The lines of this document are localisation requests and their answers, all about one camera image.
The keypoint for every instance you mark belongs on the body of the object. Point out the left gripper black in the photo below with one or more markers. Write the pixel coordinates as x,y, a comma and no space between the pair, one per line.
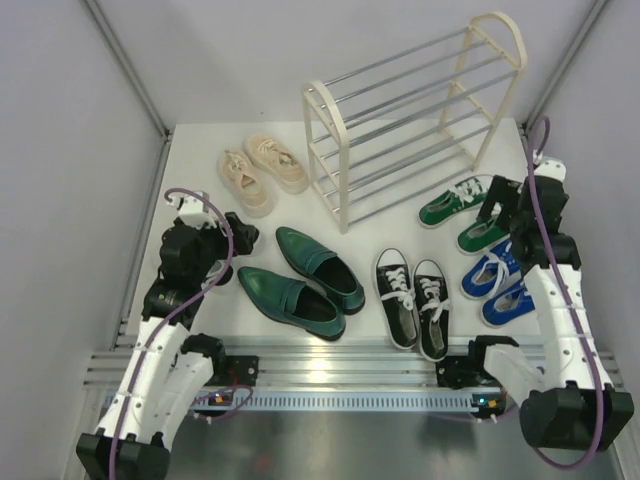
241,235

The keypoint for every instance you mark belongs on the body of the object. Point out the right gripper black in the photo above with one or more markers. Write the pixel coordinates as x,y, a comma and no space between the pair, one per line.
505,191

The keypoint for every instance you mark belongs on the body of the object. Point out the green canvas sneaker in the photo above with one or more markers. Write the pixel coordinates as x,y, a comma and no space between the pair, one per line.
480,235
465,195

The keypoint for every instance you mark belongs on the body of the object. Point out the green loafer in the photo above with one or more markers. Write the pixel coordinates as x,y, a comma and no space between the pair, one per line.
292,302
316,262

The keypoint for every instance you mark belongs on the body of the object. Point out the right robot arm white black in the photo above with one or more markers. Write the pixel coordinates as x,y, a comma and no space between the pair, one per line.
571,403

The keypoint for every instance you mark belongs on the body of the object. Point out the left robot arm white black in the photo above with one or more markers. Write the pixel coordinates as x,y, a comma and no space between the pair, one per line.
169,364

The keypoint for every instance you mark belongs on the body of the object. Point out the cream shoe rack metal bars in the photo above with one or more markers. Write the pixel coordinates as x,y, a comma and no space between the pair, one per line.
389,131

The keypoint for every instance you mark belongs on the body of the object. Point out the black white sneaker upper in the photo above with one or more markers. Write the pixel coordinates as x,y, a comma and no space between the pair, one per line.
248,241

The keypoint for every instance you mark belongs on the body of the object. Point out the black white sneaker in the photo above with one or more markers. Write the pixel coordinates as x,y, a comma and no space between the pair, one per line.
248,241
218,279

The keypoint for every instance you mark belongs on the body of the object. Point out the black white sneaker lower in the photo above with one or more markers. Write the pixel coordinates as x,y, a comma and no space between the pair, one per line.
218,279

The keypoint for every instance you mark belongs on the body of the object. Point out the blue canvas sneaker upper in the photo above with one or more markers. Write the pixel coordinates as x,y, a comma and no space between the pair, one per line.
491,272

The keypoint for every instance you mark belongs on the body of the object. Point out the blue canvas sneaker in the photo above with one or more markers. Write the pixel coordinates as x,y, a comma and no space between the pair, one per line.
508,305
491,272

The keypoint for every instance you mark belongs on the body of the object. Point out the beige sneaker left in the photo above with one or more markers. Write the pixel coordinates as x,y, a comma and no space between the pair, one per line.
241,179

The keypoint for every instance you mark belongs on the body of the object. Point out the beige sneaker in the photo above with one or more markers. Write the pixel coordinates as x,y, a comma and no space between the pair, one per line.
241,179
269,155

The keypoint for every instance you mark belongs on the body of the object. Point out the beige sneaker right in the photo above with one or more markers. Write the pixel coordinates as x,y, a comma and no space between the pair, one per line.
269,155

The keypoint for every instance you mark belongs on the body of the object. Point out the blue canvas sneaker lower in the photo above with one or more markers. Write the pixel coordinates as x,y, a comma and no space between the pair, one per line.
508,305

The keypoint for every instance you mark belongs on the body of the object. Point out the black canvas sneaker right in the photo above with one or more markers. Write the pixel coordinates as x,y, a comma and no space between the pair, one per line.
433,309

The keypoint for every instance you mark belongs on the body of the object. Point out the black canvas sneaker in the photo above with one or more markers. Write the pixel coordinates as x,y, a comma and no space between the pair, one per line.
433,309
397,297

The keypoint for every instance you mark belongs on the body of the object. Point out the black canvas sneaker left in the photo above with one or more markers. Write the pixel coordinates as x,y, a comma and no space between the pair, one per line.
397,297

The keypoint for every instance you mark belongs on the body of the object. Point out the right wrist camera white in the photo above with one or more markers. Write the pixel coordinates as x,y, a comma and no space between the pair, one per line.
550,167

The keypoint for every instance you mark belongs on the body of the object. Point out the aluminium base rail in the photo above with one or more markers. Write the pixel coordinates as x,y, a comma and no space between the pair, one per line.
308,363

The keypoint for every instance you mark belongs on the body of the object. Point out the perforated cable duct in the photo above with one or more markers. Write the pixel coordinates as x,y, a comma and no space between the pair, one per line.
370,401

